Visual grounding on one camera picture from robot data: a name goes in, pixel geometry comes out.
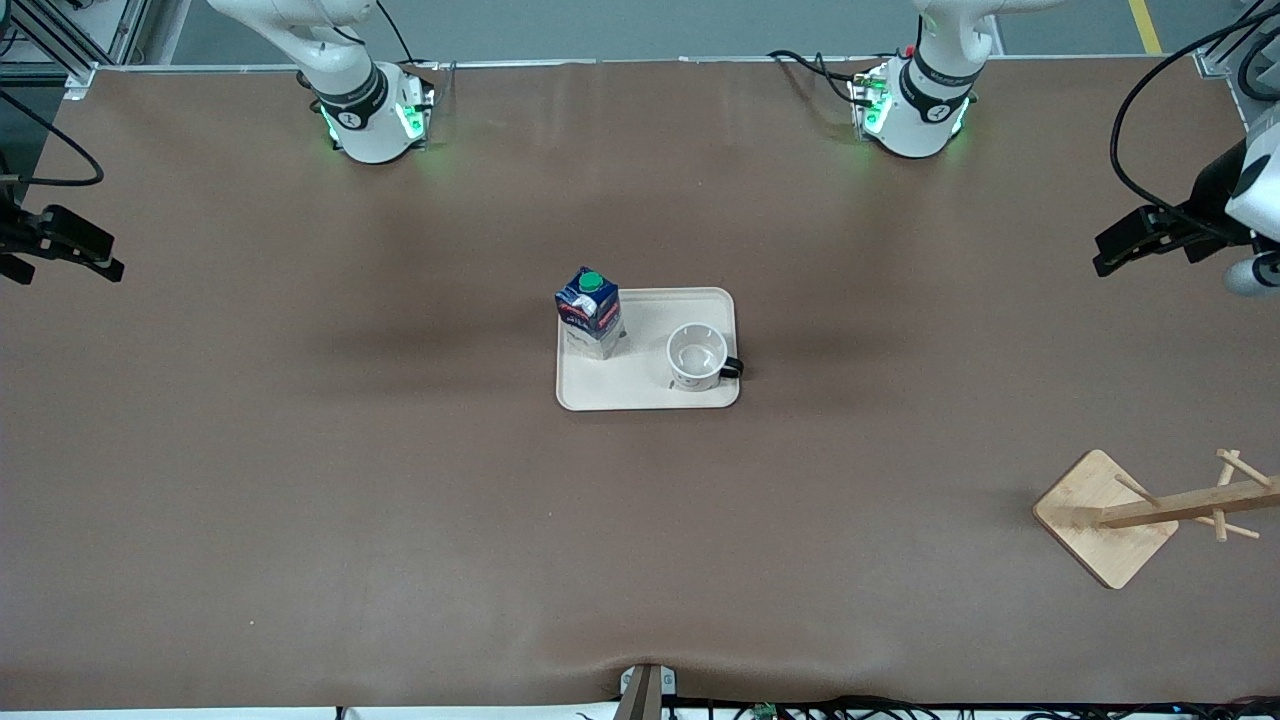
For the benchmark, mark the blue milk carton green cap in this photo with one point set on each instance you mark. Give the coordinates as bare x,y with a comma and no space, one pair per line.
592,315

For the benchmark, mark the beige tray with bear print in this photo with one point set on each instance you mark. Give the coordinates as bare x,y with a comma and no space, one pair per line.
640,385

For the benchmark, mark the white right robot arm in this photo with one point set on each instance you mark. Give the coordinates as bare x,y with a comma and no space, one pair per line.
365,130

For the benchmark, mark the wooden mug rack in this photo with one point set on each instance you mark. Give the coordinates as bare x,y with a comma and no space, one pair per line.
1100,520

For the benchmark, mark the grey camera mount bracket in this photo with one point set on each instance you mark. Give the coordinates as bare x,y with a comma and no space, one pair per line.
645,690

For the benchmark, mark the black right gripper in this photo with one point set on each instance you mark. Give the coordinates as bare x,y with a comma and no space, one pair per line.
12,237

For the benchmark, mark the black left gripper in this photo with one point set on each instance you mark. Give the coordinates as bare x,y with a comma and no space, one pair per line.
1207,201

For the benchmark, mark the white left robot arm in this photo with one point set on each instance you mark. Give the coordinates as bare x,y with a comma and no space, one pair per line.
915,125

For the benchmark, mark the brown table cover mat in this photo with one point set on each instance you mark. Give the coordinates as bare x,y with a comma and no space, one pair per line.
500,550

